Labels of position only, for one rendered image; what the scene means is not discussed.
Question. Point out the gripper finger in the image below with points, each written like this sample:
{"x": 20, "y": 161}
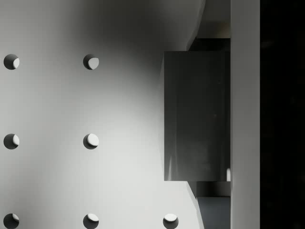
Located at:
{"x": 195, "y": 83}
{"x": 195, "y": 148}

